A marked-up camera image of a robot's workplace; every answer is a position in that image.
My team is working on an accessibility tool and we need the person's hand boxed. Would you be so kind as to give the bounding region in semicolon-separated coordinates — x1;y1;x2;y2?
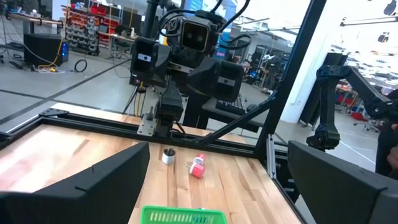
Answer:
387;123;398;172

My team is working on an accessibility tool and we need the green plastic basket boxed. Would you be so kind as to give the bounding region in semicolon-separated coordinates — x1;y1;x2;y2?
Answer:
139;205;229;224

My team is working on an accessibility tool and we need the black aluminium rig frame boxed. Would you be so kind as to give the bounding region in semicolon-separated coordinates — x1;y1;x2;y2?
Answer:
0;0;328;224

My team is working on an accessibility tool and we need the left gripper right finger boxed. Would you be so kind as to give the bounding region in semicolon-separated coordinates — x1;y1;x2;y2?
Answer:
287;139;398;224

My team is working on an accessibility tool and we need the pink white wall charger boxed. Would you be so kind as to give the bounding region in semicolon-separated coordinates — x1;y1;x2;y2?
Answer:
192;153;207;166
186;162;206;180

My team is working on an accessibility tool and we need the white round black-top adapter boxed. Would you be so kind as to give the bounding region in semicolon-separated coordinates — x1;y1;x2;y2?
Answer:
161;147;177;166

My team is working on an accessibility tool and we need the black computer tower blue light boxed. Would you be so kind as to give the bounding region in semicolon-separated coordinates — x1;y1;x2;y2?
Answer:
23;32;70;68

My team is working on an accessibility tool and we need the silver aluminium extrusion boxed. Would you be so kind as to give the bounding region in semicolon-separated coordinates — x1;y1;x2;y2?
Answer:
266;133;278;180

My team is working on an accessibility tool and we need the black side desk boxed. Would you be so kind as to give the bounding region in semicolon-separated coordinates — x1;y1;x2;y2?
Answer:
182;93;265;133

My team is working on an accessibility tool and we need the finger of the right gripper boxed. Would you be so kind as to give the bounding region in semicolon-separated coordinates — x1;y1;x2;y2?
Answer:
129;36;171;88
216;60;245;103

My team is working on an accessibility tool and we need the black backlit keyboard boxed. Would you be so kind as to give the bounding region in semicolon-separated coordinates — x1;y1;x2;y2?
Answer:
215;93;249;116

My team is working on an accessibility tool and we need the black coiled cable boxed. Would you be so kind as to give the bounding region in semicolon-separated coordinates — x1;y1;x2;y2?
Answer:
73;58;88;73

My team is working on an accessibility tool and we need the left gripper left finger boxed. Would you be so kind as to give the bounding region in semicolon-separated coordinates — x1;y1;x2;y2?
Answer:
0;141;151;224

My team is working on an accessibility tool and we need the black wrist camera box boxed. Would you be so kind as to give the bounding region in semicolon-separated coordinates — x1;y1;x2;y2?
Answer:
180;17;211;54

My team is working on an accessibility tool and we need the parts bin shelf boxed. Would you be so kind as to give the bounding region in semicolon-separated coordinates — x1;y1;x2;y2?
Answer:
63;4;103;57

